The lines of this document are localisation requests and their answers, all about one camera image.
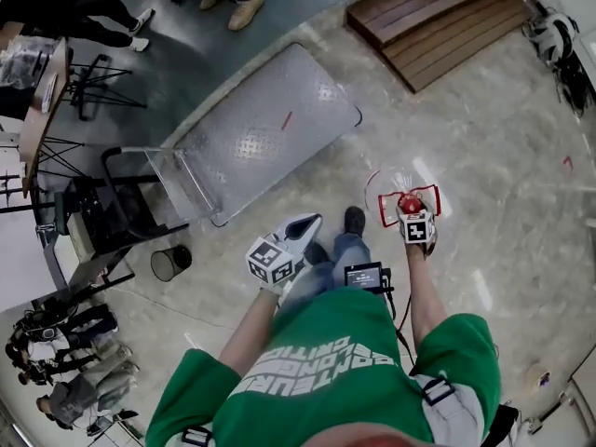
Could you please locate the person's left forearm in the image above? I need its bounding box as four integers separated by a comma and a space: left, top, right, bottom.
218, 289, 280, 376

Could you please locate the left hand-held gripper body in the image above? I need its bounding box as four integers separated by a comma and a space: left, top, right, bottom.
245, 233, 312, 289

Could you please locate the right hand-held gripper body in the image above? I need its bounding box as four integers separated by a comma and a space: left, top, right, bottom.
397, 210, 438, 247

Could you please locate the black mesh waste bin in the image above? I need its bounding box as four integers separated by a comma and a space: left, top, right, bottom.
150, 245, 193, 282

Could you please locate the grey shoulder strap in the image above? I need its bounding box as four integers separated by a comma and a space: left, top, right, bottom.
181, 426, 215, 447
413, 374, 485, 447

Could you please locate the brown wooden step platform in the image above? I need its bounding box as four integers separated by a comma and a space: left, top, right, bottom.
345, 0, 532, 94

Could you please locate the person's green shirt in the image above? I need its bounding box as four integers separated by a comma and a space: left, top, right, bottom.
144, 289, 503, 447

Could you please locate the beige shoe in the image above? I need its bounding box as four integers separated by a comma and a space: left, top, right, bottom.
528, 363, 554, 390

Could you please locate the black screen device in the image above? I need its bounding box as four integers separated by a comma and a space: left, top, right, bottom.
344, 262, 395, 295

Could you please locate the person's right forearm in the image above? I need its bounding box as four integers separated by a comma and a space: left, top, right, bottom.
405, 244, 449, 344

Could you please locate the white wrist strap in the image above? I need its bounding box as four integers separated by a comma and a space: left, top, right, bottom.
259, 279, 293, 300

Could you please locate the person's black shoe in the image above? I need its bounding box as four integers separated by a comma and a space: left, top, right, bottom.
304, 241, 330, 266
344, 205, 367, 239

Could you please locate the grey metal platform cart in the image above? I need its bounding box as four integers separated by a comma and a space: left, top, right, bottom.
101, 42, 363, 228

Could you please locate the black cable pile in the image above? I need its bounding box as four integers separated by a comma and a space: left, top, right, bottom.
553, 58, 592, 118

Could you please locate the person's right leg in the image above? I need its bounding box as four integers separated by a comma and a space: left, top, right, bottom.
331, 233, 373, 272

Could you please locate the white and black headset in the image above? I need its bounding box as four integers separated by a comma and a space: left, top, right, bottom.
530, 10, 579, 67

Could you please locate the clear bottle with red handle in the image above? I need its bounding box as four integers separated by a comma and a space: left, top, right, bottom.
365, 169, 443, 229

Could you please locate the person's leg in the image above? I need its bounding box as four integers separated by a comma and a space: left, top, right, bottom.
331, 233, 373, 272
278, 261, 339, 318

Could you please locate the person's black left shoe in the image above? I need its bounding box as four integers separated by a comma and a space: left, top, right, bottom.
304, 241, 330, 266

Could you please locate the person's black right shoe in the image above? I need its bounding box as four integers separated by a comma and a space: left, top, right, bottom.
344, 205, 367, 239

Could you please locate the black side table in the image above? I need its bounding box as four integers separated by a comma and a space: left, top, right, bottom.
36, 174, 190, 292

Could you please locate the person's left leg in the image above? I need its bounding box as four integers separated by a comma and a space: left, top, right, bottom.
278, 261, 339, 318

